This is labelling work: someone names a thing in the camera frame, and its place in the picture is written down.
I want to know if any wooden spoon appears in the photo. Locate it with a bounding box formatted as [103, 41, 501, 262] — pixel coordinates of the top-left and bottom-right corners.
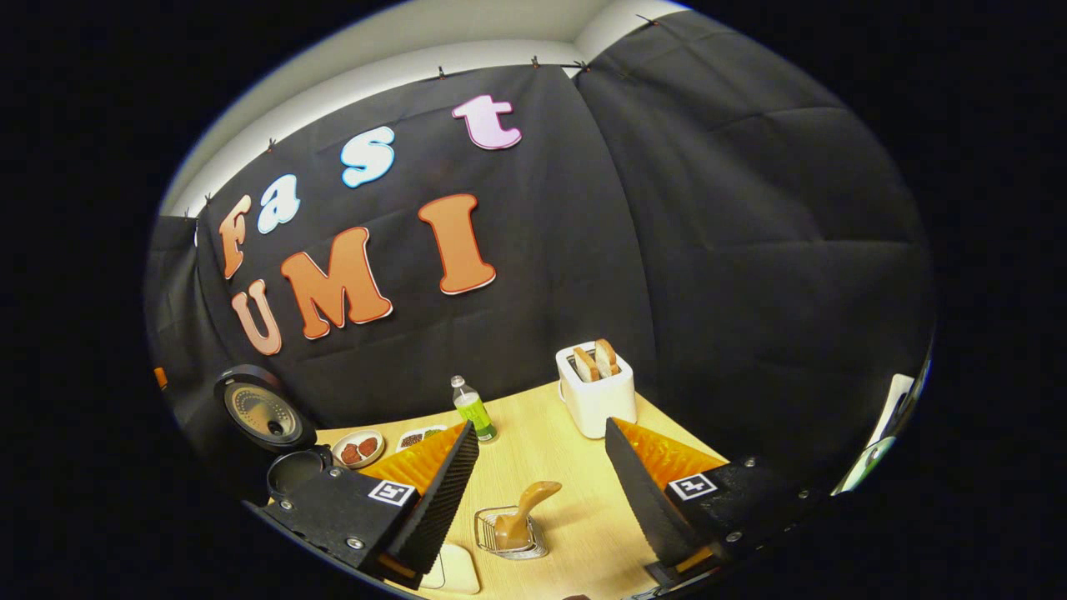
[493, 480, 564, 552]

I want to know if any round plate with red food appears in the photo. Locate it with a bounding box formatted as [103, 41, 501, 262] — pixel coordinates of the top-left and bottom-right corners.
[331, 428, 387, 470]

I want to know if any rectangular dish with beans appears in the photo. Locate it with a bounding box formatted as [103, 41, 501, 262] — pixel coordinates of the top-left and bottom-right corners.
[395, 424, 452, 452]

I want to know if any green drink bottle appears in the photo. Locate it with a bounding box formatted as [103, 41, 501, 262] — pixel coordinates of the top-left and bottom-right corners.
[451, 375, 499, 443]

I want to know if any white toaster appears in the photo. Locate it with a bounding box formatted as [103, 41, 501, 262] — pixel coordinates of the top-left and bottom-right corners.
[555, 340, 638, 441]

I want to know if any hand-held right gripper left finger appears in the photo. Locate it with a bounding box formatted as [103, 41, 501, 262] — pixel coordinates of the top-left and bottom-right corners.
[248, 420, 482, 588]

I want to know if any black backdrop cloth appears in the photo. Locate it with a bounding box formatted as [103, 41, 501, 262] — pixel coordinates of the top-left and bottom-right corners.
[143, 10, 934, 501]

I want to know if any wire chopstick holder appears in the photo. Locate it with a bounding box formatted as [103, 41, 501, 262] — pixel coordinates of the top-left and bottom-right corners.
[473, 505, 550, 562]

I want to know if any dark grey rice cooker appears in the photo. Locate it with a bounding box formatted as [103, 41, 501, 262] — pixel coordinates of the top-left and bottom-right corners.
[213, 363, 335, 506]

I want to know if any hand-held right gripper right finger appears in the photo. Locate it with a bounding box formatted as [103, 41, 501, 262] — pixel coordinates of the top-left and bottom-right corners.
[604, 417, 836, 589]

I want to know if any cream rice container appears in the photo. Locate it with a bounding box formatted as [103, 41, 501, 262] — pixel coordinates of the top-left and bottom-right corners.
[418, 542, 483, 595]

